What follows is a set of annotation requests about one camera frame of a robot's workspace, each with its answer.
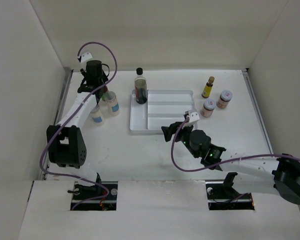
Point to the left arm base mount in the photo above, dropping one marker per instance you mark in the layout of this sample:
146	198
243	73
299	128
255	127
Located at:
92	198

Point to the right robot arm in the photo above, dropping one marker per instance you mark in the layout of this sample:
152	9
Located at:
275	174

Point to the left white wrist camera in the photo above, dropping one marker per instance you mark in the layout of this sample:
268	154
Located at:
83	58

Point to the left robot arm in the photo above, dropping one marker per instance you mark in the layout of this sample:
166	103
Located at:
67	148

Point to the white granule jar blue label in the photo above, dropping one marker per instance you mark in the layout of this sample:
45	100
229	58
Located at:
112	103

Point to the dark soy sauce bottle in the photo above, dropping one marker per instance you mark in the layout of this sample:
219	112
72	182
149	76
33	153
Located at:
140	87

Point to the orange spice jar front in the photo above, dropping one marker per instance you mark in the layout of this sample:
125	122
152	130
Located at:
208	107

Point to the orange spice jar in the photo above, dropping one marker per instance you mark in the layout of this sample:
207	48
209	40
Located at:
224	99
208	107

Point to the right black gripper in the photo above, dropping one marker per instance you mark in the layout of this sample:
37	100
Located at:
169	130

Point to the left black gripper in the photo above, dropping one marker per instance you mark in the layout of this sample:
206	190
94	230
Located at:
104	77

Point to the orange spice jar back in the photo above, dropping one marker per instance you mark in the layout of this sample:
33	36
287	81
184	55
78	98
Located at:
224	99

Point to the white divided organizer tray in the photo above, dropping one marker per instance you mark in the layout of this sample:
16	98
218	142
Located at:
163	107

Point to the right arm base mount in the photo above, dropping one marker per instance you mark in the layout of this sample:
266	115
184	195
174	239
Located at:
221	196

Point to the small yellow oil bottle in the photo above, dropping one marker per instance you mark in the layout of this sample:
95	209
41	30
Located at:
208	87

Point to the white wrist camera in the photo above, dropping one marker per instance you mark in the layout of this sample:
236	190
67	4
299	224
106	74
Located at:
83	58
191	117

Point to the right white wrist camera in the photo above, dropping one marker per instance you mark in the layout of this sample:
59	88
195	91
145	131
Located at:
191	117

